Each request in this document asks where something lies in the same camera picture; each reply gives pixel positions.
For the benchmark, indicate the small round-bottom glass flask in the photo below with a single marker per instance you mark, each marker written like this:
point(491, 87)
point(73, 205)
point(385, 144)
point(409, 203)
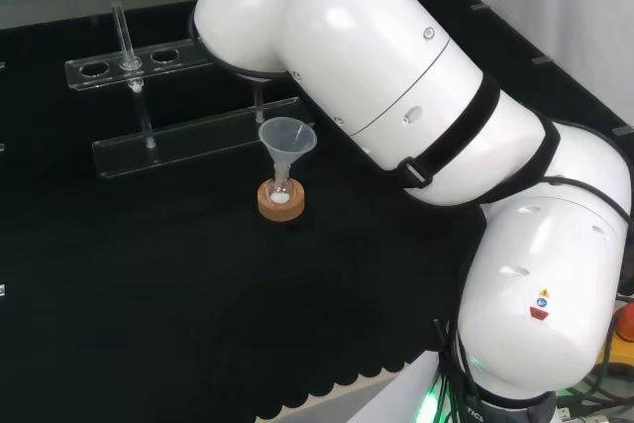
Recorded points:
point(278, 195)

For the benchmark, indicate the yellow stop button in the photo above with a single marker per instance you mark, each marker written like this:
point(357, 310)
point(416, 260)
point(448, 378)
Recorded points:
point(625, 329)

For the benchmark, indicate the black table cloth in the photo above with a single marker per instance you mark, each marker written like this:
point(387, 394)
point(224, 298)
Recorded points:
point(148, 269)

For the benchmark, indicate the clear acrylic funnel stand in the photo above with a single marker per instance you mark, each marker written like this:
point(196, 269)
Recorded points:
point(173, 138)

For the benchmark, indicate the translucent plastic funnel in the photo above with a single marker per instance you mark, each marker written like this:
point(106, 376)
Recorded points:
point(285, 138)

